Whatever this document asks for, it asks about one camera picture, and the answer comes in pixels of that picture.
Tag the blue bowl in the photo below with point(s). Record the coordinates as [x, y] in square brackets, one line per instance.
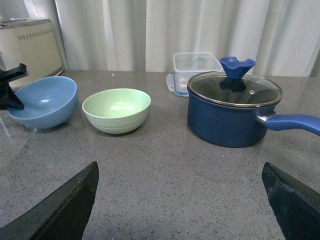
[48, 102]

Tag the blue saucepan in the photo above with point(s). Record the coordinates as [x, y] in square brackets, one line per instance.
[237, 127]

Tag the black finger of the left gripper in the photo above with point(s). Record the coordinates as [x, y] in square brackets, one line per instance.
[8, 99]

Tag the clear plastic food container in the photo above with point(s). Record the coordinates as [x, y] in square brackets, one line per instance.
[186, 65]

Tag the white curtain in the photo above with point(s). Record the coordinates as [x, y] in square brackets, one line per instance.
[282, 36]

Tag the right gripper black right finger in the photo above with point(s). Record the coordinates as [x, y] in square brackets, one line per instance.
[295, 205]

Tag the glass lid blue knob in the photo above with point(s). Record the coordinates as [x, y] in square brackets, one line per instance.
[234, 86]

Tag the cream two-slot toaster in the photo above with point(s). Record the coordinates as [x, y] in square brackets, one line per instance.
[33, 43]

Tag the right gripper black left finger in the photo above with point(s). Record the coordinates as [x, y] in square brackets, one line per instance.
[63, 215]

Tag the green bowl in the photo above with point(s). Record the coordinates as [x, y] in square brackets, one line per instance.
[117, 111]

